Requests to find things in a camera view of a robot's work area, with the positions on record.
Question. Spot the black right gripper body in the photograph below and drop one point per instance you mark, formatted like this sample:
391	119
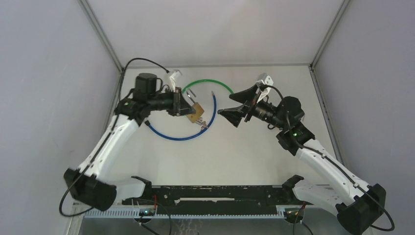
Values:
250	109

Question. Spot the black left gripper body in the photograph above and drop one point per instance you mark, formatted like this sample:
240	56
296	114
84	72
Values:
176	99

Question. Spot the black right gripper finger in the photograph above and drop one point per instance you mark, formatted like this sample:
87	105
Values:
245	95
233	115

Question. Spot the large brass padlock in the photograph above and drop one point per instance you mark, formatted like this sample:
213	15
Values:
199	110

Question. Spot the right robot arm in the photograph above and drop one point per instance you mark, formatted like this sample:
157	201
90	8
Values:
356	203

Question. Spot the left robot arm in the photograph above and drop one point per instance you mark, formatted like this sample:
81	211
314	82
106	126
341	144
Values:
90	183

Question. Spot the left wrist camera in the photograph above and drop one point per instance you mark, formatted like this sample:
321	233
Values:
173	78

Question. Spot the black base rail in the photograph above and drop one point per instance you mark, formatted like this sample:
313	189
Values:
215	199

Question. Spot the white slotted cable duct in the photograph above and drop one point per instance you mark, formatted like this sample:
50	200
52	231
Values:
277	213

